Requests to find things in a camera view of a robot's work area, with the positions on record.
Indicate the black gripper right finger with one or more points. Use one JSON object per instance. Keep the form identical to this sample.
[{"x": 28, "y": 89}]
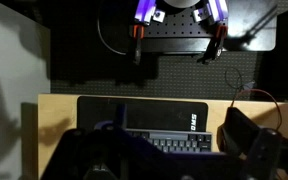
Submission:
[{"x": 240, "y": 135}]

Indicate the grey mechanical keyboard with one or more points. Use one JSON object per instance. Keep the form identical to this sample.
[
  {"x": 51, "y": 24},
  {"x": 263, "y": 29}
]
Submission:
[{"x": 176, "y": 141}]

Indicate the black desk mat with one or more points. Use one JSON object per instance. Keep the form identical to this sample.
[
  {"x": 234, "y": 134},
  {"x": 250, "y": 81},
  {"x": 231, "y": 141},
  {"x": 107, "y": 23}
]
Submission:
[{"x": 143, "y": 114}]

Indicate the orange black clamp right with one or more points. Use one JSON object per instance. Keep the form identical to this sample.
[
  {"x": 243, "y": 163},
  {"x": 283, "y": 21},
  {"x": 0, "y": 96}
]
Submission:
[{"x": 215, "y": 46}]

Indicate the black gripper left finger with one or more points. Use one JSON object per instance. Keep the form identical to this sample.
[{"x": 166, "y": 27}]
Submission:
[{"x": 120, "y": 140}]

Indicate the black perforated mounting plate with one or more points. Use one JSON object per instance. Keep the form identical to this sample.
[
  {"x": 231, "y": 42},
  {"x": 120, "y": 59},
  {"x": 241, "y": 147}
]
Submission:
[{"x": 180, "y": 31}]

